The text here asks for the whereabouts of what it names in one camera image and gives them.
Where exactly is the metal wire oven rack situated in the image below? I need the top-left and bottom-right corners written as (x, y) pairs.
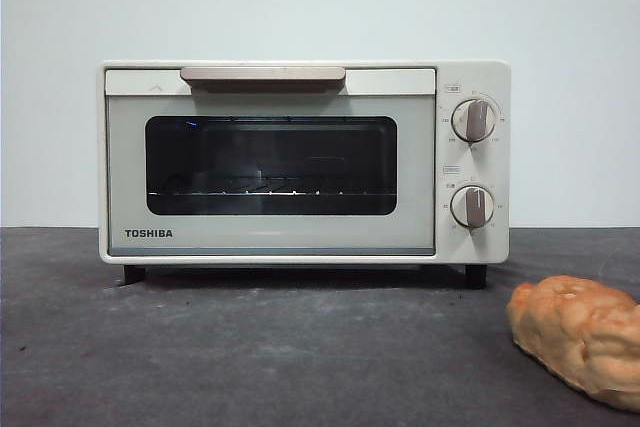
top-left (147, 174), bottom-right (396, 198)

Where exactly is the glass oven door with handle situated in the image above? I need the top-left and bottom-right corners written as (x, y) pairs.
top-left (104, 65), bottom-right (437, 257)

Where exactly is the cream Toshiba toaster oven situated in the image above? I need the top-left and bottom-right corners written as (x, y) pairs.
top-left (96, 58), bottom-right (512, 290)

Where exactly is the oven knob with narrow dial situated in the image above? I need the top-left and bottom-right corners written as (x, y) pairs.
top-left (449, 185), bottom-right (496, 229)

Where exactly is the oven knob with wide dial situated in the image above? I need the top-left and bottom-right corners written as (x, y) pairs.
top-left (451, 99), bottom-right (498, 143)

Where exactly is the golden braided bread loaf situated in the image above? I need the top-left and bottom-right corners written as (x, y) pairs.
top-left (505, 274), bottom-right (640, 397)

